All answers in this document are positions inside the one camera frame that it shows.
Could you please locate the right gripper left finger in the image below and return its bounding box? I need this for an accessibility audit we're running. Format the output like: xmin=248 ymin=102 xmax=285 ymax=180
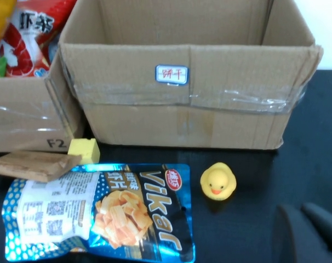
xmin=272 ymin=204 xmax=332 ymax=263

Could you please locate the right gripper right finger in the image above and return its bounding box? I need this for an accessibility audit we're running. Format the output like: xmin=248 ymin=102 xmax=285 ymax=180
xmin=301 ymin=202 xmax=332 ymax=257

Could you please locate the blue Vikar snack bag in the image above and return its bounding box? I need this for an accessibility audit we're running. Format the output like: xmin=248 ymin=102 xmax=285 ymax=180
xmin=1 ymin=163 xmax=196 ymax=263

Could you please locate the brown biscuit packet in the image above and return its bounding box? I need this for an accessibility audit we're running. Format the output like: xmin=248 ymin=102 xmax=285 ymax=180
xmin=0 ymin=150 xmax=82 ymax=183

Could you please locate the yellow potato sticks bag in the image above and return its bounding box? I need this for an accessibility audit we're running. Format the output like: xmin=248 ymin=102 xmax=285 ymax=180
xmin=0 ymin=0 xmax=18 ymax=75

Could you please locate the yellow rubber duck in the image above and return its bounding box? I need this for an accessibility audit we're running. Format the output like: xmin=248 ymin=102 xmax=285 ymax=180
xmin=200 ymin=162 xmax=237 ymax=202

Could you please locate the cardboard box with label sticker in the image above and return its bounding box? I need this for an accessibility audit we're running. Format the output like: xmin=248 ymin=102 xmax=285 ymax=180
xmin=58 ymin=0 xmax=324 ymax=151

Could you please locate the white blue-edged label sticker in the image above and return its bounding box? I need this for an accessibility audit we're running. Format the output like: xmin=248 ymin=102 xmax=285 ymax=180
xmin=154 ymin=64 xmax=188 ymax=86

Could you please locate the yellow foam cube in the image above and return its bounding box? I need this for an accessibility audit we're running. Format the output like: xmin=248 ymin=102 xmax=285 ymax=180
xmin=67 ymin=138 xmax=100 ymax=165

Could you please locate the cardboard box with F2 print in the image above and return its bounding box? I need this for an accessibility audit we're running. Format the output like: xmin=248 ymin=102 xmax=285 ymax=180
xmin=0 ymin=0 xmax=86 ymax=154

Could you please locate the red shrimp strips bag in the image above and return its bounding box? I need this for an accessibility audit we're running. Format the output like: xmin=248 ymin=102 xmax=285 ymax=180
xmin=1 ymin=0 xmax=76 ymax=78

